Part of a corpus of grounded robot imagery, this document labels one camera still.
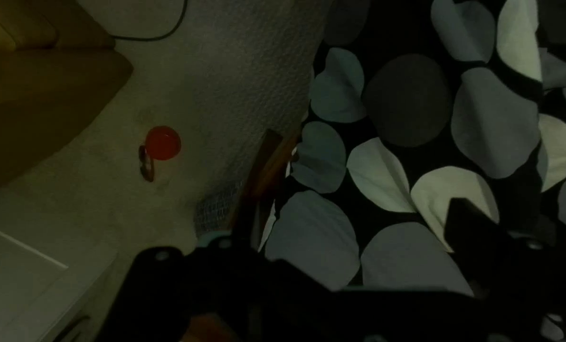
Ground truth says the small dark metal clip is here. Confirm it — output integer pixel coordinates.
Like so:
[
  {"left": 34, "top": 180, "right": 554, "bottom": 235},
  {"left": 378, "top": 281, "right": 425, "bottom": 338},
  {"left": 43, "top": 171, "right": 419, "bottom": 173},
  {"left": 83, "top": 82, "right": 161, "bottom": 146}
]
[{"left": 136, "top": 144, "right": 159, "bottom": 184}]

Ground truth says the grey mesh fabric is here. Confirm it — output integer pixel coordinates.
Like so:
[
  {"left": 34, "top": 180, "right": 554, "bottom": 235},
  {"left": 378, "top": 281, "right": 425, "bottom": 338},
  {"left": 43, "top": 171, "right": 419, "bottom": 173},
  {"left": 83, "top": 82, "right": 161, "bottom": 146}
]
[{"left": 191, "top": 178, "right": 247, "bottom": 239}]

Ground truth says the red ball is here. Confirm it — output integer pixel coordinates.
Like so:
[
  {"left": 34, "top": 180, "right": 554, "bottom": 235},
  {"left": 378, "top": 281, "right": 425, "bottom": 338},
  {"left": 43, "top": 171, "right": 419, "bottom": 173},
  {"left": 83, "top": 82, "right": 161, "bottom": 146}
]
[{"left": 144, "top": 123, "right": 184, "bottom": 163}]

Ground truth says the black spotted comforter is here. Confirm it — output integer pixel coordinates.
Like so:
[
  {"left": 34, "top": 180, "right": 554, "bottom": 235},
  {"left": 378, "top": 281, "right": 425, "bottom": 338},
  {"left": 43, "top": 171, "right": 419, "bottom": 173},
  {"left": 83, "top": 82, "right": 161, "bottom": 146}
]
[{"left": 260, "top": 0, "right": 566, "bottom": 300}]

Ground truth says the thin black floor cable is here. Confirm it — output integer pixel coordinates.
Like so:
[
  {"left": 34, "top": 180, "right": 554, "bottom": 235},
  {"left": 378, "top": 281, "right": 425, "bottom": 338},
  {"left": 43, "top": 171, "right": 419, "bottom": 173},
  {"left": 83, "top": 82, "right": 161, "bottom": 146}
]
[{"left": 108, "top": 0, "right": 191, "bottom": 44}]

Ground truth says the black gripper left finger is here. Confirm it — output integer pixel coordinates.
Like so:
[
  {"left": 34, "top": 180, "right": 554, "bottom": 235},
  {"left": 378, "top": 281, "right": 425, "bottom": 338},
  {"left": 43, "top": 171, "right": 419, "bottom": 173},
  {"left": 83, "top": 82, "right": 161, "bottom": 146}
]
[{"left": 98, "top": 235, "right": 336, "bottom": 342}]

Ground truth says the mustard yellow armchair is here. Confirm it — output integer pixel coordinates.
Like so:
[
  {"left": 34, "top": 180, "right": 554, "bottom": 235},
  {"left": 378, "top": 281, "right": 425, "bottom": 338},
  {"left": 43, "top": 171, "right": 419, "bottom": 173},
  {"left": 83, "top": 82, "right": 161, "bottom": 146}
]
[{"left": 0, "top": 0, "right": 135, "bottom": 197}]

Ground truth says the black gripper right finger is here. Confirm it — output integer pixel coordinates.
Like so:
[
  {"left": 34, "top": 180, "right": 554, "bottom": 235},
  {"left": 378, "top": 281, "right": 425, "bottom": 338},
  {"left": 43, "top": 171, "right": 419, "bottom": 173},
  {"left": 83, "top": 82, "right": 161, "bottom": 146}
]
[{"left": 444, "top": 196, "right": 552, "bottom": 300}]

